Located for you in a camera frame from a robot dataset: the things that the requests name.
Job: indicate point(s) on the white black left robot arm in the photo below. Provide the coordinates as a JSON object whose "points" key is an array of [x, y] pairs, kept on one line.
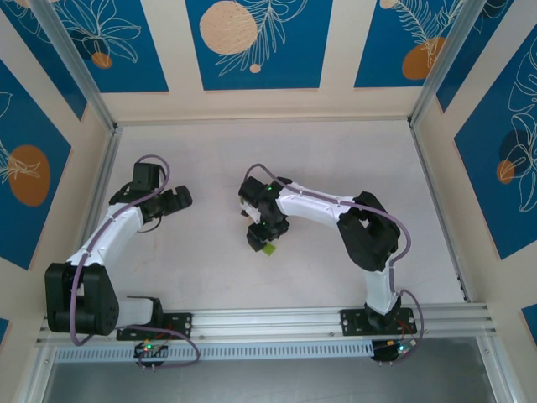
{"points": [[109, 226]]}

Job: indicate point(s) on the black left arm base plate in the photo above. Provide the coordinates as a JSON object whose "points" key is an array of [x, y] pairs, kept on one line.
{"points": [[180, 325]]}

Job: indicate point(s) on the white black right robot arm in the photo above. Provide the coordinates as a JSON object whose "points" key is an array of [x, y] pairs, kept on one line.
{"points": [[310, 205]]}

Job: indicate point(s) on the blue floral wall panel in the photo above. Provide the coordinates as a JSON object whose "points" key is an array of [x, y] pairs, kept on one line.
{"points": [[147, 63], [474, 189], [495, 42], [54, 71], [25, 126], [377, 42], [293, 63]]}

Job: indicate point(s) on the aluminium side rail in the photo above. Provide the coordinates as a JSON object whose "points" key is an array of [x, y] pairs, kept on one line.
{"points": [[438, 210], [107, 168]]}

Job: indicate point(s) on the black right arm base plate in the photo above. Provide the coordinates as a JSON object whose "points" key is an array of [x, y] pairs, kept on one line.
{"points": [[352, 321]]}

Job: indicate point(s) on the grey metal sheet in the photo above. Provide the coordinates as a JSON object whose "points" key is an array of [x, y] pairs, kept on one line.
{"points": [[268, 384]]}

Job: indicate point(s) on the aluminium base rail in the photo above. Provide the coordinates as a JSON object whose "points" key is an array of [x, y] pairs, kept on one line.
{"points": [[268, 323]]}

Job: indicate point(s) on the green lego brick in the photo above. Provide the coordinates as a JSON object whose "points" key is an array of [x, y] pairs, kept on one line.
{"points": [[268, 250]]}

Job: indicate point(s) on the aluminium corner post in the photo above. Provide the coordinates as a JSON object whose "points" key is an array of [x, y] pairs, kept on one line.
{"points": [[436, 63], [75, 63]]}

